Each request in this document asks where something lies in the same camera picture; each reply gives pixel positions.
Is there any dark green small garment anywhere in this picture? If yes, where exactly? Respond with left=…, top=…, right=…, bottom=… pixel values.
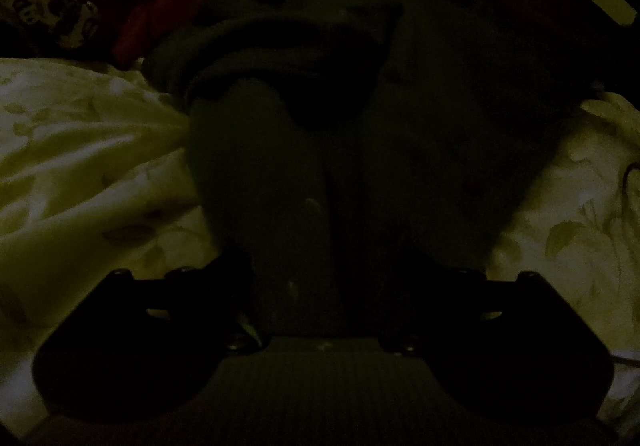
left=142, top=0, right=601, bottom=327

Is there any white floral bed sheet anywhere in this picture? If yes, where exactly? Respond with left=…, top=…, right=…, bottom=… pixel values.
left=0, top=0, right=640, bottom=437

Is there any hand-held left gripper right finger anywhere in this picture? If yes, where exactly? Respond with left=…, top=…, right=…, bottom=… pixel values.
left=380, top=251, right=553, bottom=357

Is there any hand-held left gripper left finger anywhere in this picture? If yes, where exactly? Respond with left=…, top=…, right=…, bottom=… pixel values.
left=99, top=246, right=263, bottom=354

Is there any red cloth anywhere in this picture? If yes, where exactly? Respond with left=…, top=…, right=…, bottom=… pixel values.
left=112, top=0, right=236, bottom=69

